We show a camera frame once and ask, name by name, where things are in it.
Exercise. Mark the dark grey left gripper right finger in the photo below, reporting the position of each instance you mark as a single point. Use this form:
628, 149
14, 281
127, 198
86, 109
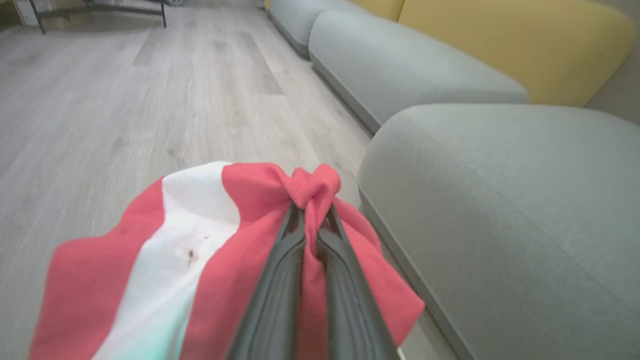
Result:
345, 300

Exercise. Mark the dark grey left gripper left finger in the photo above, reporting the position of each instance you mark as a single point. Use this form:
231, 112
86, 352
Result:
280, 280

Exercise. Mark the red and white garment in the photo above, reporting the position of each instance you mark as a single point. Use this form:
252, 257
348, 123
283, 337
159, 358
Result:
240, 200

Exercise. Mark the grey sofa seat cushion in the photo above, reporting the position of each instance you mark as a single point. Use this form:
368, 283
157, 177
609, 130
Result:
390, 65
300, 20

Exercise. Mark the grey sofa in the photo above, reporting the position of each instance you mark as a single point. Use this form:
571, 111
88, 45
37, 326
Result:
500, 225

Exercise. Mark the yellow sofa backrest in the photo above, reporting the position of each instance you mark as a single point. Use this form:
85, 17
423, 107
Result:
500, 40
385, 7

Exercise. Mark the beige cardboard box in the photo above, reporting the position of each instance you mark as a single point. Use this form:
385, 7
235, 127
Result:
62, 20

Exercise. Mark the black metal table frame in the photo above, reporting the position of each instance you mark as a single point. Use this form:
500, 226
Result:
100, 8

